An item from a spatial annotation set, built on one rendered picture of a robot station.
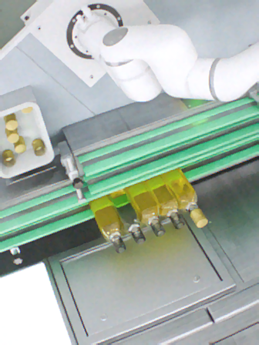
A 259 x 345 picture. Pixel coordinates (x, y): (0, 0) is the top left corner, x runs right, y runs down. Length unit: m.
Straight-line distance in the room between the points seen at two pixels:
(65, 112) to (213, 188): 0.56
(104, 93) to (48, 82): 0.18
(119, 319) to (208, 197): 0.53
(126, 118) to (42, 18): 0.43
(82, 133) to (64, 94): 0.13
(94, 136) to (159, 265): 0.42
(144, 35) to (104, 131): 0.55
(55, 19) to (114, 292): 0.76
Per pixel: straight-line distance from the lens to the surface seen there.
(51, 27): 1.23
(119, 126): 1.44
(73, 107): 1.46
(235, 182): 1.68
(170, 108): 1.48
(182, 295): 1.37
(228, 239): 1.52
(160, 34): 0.92
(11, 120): 1.36
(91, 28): 1.20
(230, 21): 1.54
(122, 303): 1.38
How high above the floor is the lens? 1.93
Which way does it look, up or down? 44 degrees down
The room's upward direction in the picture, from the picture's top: 150 degrees clockwise
